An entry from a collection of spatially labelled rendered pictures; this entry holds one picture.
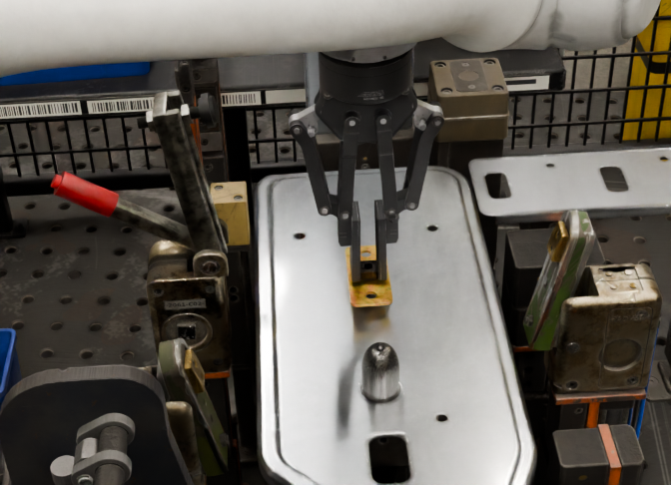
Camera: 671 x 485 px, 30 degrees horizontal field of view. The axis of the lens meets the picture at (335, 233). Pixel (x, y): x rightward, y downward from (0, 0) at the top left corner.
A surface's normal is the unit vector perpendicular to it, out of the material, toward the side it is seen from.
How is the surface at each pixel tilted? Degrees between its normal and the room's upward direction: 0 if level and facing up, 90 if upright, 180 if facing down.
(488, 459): 0
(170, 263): 0
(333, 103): 90
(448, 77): 0
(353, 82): 90
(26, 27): 75
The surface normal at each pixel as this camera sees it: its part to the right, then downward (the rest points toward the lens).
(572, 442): -0.03, -0.79
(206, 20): 0.25, 0.36
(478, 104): 0.06, 0.59
